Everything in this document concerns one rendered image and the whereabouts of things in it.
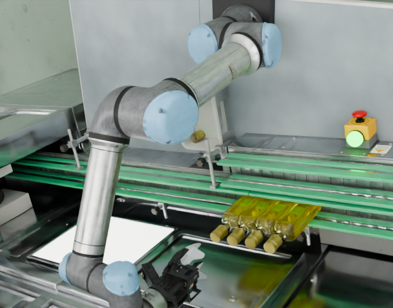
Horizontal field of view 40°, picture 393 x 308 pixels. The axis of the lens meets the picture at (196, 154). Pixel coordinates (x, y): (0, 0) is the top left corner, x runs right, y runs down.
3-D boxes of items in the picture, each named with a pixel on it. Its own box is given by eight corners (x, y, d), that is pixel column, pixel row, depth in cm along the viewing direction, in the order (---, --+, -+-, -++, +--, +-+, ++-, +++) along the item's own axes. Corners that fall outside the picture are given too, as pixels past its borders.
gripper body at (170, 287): (203, 290, 139) (175, 319, 130) (176, 280, 144) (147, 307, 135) (200, 265, 136) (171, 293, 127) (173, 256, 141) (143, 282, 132)
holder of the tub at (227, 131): (199, 153, 201) (187, 161, 195) (186, 80, 191) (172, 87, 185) (238, 156, 191) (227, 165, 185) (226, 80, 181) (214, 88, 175)
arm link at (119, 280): (82, 268, 120) (91, 308, 124) (120, 283, 113) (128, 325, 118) (108, 250, 125) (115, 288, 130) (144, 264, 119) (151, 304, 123)
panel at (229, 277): (96, 217, 215) (27, 263, 190) (94, 210, 214) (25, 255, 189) (306, 260, 162) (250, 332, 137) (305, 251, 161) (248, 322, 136)
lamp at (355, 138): (349, 143, 156) (345, 148, 154) (348, 129, 154) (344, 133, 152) (365, 145, 153) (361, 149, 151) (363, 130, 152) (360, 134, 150)
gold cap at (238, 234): (235, 237, 156) (227, 245, 152) (233, 227, 154) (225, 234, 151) (246, 240, 154) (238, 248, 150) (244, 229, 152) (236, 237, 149)
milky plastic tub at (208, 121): (195, 140, 199) (181, 149, 193) (184, 80, 191) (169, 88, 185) (236, 143, 189) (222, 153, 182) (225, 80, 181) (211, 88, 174)
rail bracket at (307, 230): (313, 230, 169) (294, 252, 159) (311, 211, 167) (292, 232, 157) (325, 232, 167) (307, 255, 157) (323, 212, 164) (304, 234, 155)
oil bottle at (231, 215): (255, 200, 177) (220, 232, 162) (253, 184, 175) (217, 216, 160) (271, 202, 174) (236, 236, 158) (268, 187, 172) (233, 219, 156)
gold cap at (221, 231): (218, 233, 159) (209, 241, 156) (217, 223, 157) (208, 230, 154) (228, 236, 157) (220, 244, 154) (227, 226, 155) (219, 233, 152)
